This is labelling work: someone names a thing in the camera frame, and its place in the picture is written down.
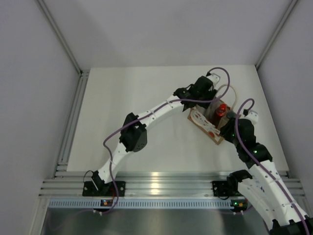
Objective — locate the silver tube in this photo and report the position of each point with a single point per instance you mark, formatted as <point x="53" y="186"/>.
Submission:
<point x="211" y="109"/>

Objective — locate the left aluminium frame post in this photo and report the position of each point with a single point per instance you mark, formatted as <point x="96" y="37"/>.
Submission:
<point x="59" y="36"/>

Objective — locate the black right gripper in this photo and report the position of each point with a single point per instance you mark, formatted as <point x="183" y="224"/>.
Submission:
<point x="225" y="130"/>

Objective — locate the right aluminium frame post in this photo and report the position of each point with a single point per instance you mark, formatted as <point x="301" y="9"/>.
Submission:
<point x="276" y="32"/>

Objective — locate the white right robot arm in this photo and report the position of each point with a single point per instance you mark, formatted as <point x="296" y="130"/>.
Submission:
<point x="261" y="183"/>

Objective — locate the aluminium frame post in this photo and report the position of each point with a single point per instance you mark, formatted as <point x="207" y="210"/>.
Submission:
<point x="59" y="36"/>
<point x="276" y="32"/>

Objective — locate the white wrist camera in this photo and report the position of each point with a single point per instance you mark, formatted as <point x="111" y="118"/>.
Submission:
<point x="252" y="116"/>
<point x="214" y="78"/>

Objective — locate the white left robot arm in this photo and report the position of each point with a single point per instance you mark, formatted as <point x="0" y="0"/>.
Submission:
<point x="133" y="134"/>

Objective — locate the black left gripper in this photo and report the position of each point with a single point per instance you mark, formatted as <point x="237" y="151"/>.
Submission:
<point x="210" y="93"/>

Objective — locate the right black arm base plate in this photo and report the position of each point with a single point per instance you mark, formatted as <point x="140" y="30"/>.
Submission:
<point x="223" y="190"/>

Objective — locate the red capped bottle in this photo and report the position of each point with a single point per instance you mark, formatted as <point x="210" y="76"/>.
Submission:
<point x="218" y="114"/>

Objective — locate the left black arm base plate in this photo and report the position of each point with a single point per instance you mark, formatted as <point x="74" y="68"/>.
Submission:
<point x="106" y="190"/>

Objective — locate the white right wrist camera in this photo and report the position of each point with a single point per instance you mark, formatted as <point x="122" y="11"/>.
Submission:
<point x="252" y="116"/>

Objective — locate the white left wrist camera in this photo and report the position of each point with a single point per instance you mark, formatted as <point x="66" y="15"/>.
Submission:
<point x="214" y="78"/>

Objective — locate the clear bottle grey cap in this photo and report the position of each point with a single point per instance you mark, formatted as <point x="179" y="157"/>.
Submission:
<point x="224" y="120"/>

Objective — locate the canvas watermelon print bag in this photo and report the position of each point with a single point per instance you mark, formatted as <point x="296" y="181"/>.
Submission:
<point x="198" y="118"/>

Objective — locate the aluminium front rail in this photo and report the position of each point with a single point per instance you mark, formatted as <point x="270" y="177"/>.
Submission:
<point x="139" y="184"/>

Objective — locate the slotted grey cable duct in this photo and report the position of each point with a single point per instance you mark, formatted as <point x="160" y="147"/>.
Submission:
<point x="149" y="204"/>

